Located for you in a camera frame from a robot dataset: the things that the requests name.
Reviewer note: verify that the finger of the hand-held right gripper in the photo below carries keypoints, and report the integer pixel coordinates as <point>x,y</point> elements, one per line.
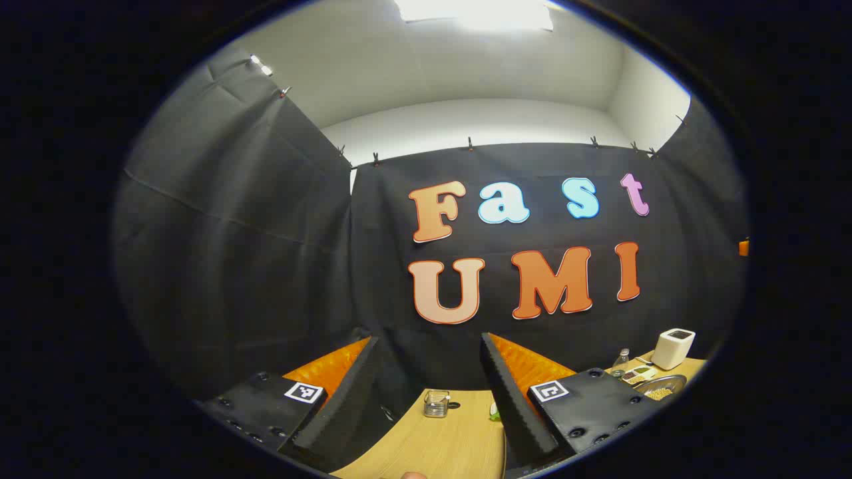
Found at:
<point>743,248</point>

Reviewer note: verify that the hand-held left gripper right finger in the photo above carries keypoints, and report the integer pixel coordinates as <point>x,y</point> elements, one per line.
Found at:
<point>516,412</point>

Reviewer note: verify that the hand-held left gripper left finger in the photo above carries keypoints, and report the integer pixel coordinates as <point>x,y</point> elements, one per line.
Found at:
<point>336,399</point>

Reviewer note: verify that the sandwich with lettuce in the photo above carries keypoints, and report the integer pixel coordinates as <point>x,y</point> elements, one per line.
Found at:
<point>494,412</point>

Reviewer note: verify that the clear plastic water bottle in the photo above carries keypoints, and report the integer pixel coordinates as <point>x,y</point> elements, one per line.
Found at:
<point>622,359</point>

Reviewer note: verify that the white toaster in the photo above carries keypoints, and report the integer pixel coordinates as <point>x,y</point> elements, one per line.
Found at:
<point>672,349</point>

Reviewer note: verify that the white divided dish of beans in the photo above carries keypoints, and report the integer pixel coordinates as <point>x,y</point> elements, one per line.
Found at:
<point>638,374</point>

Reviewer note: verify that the pile of yellow soybeans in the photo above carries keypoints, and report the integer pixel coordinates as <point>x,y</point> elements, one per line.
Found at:
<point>659,394</point>

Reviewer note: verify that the black backdrop cloth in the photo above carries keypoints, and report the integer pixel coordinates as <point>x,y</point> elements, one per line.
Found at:
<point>266,253</point>

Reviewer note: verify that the row of black cloth clips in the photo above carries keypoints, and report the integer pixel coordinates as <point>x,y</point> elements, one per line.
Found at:
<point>470,144</point>

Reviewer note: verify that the ceiling light panel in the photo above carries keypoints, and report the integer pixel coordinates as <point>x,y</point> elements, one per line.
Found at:
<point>476,13</point>

